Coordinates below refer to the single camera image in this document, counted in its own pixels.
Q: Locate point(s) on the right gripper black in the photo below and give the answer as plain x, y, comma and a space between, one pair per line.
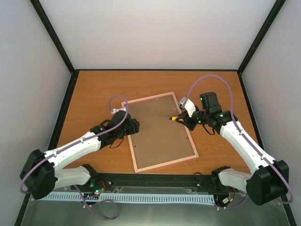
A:
184, 116

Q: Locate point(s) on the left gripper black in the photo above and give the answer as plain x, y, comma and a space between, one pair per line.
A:
133, 127

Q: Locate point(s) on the yellow handled screwdriver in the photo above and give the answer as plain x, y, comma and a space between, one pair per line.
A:
174, 118

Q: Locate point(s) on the pink wooden picture frame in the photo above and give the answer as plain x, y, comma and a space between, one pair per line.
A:
138, 168

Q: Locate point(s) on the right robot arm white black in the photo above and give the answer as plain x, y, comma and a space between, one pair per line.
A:
267, 179

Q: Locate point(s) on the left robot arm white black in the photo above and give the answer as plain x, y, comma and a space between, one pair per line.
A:
46, 171

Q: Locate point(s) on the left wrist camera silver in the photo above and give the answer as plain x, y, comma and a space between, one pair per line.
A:
115, 110

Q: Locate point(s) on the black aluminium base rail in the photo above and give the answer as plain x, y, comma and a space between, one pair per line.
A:
109, 181

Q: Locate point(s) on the light blue slotted cable duct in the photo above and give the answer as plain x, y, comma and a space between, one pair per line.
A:
132, 198

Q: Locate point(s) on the left black corner post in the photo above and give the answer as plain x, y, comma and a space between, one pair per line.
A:
52, 33

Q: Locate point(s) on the black corner post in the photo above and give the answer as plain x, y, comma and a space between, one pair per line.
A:
52, 33
277, 6

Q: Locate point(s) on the right black corner post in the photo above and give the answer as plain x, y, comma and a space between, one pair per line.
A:
277, 6

